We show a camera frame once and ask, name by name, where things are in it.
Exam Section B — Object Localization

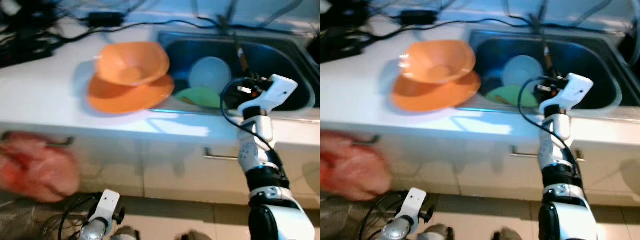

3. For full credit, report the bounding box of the dark sink faucet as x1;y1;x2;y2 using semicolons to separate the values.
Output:
220;0;241;36
530;0;551;32

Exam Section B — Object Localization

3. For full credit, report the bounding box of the white kitchen base cabinet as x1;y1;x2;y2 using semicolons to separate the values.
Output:
320;121;640;208
0;122;321;211

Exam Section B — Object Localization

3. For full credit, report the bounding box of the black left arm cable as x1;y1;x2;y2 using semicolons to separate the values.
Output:
57;195;98;240
357;192;401;240

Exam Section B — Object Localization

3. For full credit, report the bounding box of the silver cabinet handle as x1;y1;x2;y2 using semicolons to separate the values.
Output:
352;135;386;147
203;147;241;162
511;145;583;162
0;131;76;148

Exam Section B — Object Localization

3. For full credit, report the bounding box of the robot leg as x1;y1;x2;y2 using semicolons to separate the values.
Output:
492;227;521;240
180;230;211;240
112;226;141;240
425;225;453;240

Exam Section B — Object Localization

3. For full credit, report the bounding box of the green plate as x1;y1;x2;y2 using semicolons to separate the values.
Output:
485;85;538;107
172;86;223;108

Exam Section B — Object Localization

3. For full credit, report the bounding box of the red plastic bag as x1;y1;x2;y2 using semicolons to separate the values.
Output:
0;131;81;203
320;129;393;202

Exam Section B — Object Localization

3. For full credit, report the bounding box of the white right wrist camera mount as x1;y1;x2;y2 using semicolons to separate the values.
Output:
237;74;298;117
539;72;594;113

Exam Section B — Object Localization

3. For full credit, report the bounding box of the black floor fan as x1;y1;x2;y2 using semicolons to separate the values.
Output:
0;192;96;240
320;192;391;240

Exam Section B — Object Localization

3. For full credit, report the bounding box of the black power strip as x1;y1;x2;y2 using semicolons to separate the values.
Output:
320;27;361;63
0;30;56;68

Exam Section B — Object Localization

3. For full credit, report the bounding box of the black power adapter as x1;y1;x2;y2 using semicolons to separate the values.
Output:
400;10;436;25
87;11;126;28

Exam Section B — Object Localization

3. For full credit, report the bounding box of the robot left leg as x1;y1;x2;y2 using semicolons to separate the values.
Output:
425;225;453;240
112;226;141;240

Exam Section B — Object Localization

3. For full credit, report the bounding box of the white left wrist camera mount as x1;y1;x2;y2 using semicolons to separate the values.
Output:
89;189;121;228
397;187;428;226

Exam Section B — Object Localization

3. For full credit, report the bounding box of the white bowl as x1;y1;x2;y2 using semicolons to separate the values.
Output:
189;56;232;92
502;55;544;87

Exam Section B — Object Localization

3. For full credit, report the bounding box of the orange bowl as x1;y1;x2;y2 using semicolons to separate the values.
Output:
95;41;171;87
398;39;476;83

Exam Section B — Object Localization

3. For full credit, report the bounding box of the orange plate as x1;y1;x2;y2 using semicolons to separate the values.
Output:
390;70;482;112
86;74;176;115

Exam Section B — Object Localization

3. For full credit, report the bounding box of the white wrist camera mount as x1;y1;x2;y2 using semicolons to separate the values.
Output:
237;74;298;117
397;187;428;226
539;72;594;113
89;189;121;228

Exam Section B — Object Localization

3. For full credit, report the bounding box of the robot right leg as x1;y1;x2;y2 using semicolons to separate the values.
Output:
492;227;521;240
180;230;211;240

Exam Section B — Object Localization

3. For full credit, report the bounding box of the stainless steel sink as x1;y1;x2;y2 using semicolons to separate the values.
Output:
460;29;640;113
152;31;321;112

